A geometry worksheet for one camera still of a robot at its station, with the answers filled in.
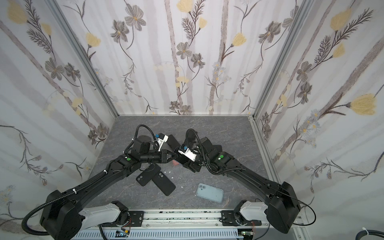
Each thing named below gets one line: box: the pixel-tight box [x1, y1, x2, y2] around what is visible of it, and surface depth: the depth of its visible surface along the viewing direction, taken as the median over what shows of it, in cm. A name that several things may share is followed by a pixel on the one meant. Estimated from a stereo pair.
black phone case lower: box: [152, 171, 176, 196], surface depth 88 cm
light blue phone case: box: [196, 182, 225, 203], surface depth 85 cm
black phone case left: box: [136, 163, 162, 187], surface depth 90 cm
